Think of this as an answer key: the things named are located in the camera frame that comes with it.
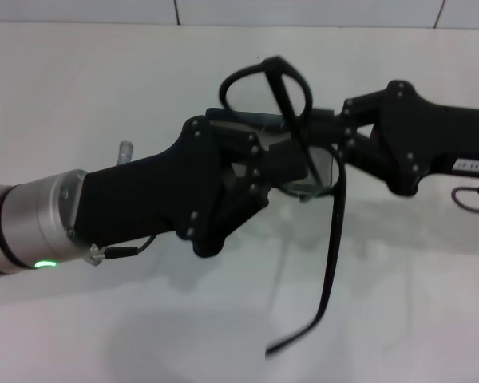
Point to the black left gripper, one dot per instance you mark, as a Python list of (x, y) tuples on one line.
[(155, 199)]

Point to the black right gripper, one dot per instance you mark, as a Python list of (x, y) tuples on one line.
[(431, 139)]

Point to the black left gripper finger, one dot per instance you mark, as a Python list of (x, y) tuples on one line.
[(283, 163)]

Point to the black glasses case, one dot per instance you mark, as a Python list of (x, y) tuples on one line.
[(323, 167)]

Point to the black thin-framed glasses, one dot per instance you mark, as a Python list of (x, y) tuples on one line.
[(337, 223)]

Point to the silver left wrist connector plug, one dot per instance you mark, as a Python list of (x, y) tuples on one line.
[(124, 151)]

